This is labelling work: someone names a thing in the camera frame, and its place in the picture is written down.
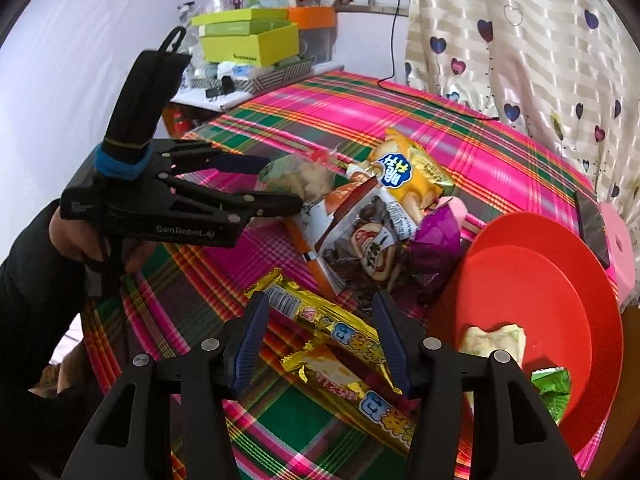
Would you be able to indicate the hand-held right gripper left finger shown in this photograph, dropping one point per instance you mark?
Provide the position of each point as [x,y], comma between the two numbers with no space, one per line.
[252,340]

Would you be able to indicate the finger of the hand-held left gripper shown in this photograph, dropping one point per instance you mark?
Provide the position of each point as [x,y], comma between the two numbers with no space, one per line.
[242,165]
[275,206]

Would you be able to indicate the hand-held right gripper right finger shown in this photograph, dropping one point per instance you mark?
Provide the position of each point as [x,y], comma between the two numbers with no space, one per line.
[392,340]

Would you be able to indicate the white orange snack bag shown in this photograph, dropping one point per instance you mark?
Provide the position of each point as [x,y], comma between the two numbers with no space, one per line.
[312,225]

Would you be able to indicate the clear bag of crackers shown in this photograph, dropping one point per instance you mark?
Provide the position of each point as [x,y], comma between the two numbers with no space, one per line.
[310,177]

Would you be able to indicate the gold snack bar packet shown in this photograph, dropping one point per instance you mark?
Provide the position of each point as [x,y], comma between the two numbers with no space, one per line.
[320,317]
[350,385]

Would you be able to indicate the dark brown snack packet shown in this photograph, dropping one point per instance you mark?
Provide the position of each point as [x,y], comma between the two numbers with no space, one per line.
[365,245]

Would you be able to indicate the purple snack packet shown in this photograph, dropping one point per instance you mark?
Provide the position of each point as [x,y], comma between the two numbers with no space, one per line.
[435,245]

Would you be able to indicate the orange box of snacks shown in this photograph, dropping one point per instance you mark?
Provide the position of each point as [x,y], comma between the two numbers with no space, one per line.
[530,290]

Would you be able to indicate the person's left forearm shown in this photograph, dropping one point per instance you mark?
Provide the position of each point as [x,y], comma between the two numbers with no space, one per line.
[35,340]

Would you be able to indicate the person's left hand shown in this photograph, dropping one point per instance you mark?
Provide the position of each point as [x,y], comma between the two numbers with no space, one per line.
[75,237]

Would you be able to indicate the plaid blanket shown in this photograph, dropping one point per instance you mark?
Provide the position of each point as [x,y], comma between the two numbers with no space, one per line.
[280,120]

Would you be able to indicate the grey striped tray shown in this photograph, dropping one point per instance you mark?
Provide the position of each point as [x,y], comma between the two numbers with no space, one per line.
[285,77]

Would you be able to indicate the pale snack packet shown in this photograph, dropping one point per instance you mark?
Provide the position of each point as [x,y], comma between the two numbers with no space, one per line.
[492,342]

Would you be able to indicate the lime green open box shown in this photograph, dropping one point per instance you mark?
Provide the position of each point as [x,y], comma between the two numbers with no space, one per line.
[255,47]

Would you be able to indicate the yellow biscuit packet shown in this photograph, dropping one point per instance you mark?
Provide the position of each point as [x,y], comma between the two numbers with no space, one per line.
[405,170]

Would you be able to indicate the pink small packet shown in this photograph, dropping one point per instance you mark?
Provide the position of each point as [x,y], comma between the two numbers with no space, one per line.
[452,210]

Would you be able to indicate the lime green box lid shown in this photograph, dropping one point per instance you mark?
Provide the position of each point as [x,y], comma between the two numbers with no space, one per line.
[235,17]

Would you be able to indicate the orange lid storage bin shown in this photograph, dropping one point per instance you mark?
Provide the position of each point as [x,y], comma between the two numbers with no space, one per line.
[315,22]

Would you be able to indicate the green snack packet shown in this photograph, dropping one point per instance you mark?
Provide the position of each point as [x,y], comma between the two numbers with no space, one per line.
[550,390]

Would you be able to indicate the black smartphone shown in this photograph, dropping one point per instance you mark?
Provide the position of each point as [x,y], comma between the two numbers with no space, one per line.
[592,225]

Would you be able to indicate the heart print curtain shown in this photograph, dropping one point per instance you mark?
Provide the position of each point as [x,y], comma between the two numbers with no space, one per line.
[525,50]

